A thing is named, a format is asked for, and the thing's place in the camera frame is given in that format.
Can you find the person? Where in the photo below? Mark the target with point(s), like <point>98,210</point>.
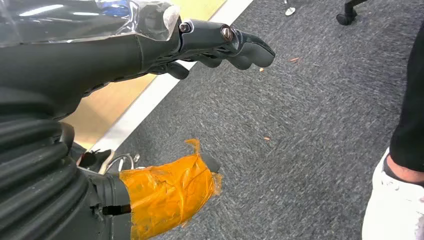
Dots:
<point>394,205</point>

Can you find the white paper scrap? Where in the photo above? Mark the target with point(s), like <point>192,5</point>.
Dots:
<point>290,11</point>

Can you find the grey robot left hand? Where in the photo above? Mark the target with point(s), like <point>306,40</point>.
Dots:
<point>99,59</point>

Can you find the black chair wheel base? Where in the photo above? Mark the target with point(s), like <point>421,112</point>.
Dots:
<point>348,15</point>

